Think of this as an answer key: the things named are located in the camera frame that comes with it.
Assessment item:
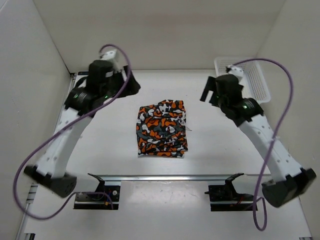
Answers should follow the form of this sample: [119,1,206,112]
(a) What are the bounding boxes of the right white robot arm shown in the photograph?
[200,74,317,208]

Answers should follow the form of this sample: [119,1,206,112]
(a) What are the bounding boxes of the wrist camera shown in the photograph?
[100,49,122,73]
[225,64,245,81]

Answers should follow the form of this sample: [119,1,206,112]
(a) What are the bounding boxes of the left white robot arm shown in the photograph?
[23,60,141,198]

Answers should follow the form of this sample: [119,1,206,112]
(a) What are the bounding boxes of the aluminium front rail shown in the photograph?
[87,174,271,182]

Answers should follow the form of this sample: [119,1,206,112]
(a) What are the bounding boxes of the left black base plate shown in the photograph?
[73,181,121,211]

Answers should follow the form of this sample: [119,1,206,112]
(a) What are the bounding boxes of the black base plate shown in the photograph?
[204,173,253,212]
[73,181,121,211]

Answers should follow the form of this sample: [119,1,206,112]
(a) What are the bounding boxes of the white plastic basket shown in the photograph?
[214,56,271,104]

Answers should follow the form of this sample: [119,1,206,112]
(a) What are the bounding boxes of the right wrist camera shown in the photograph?
[225,64,245,81]

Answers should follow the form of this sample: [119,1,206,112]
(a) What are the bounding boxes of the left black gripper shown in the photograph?
[101,65,141,101]

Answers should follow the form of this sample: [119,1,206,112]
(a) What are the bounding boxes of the small dark label sticker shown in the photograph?
[77,71,89,76]

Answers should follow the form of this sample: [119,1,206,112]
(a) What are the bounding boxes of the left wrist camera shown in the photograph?
[100,49,122,73]

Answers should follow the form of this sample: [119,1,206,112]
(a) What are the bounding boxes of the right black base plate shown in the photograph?
[204,173,253,212]

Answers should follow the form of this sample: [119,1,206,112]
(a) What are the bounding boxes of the orange camouflage shorts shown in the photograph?
[136,99,188,158]

